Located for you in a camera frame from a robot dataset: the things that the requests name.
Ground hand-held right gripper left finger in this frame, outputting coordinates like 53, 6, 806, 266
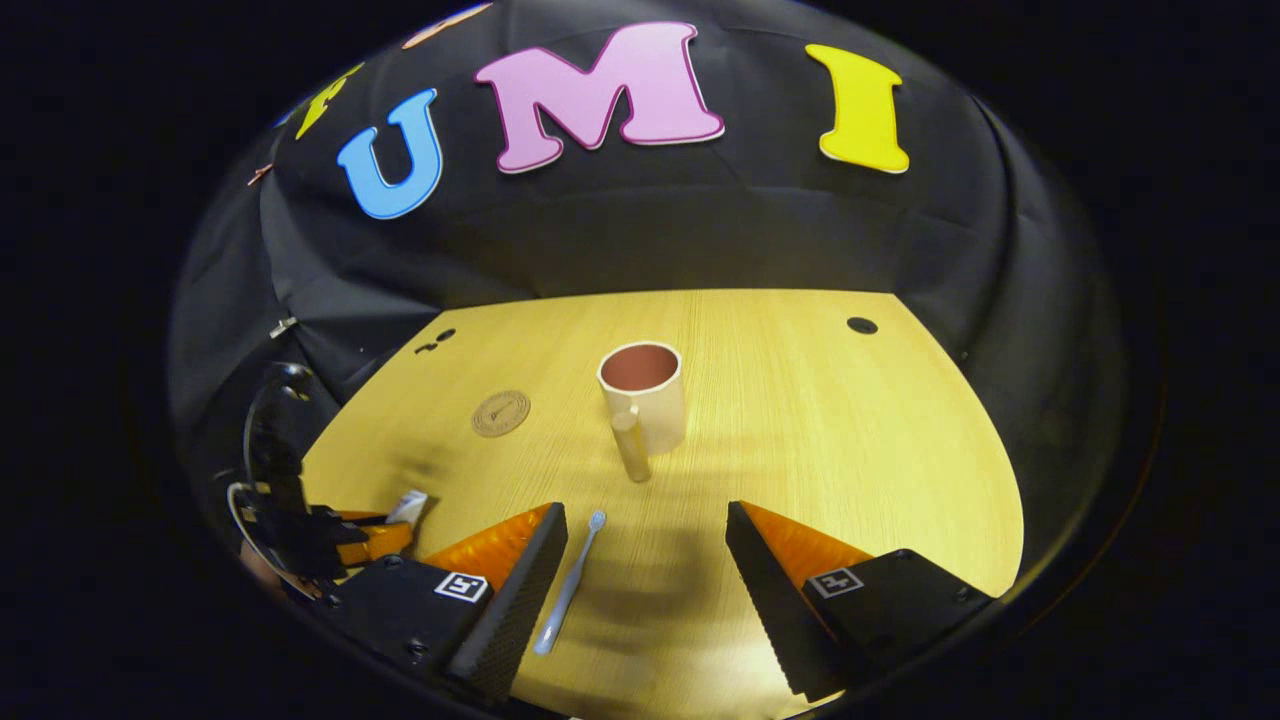
320, 502, 569, 706

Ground light blue toothbrush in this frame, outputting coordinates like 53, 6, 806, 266
533, 511, 608, 656

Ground beige cup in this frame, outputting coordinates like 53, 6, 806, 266
597, 341, 689, 484

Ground round wooden coaster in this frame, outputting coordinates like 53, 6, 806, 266
472, 390, 532, 438

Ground left hand-held gripper cable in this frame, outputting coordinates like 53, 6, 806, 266
226, 482, 293, 598

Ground wooden desktop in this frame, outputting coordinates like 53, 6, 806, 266
300, 289, 1026, 720

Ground black backdrop cloth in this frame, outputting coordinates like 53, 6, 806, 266
168, 0, 1131, 601

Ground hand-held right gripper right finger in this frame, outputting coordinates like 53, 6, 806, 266
725, 501, 996, 701

